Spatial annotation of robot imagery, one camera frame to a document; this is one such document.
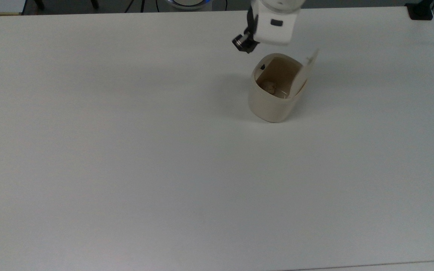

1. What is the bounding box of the black corner clamp mount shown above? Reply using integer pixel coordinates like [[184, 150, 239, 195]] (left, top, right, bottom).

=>
[[405, 0, 434, 21]]

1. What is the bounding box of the beige round trash bin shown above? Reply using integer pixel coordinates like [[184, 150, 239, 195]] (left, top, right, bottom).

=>
[[248, 53, 310, 123]]

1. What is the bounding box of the black floor cable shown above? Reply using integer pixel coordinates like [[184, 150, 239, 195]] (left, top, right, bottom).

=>
[[125, 0, 147, 13]]

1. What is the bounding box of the beige trash bin lid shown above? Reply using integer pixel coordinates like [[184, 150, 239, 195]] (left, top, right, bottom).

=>
[[290, 48, 320, 99]]

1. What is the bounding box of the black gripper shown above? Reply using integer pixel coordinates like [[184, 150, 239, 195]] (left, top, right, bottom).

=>
[[232, 6, 260, 54]]

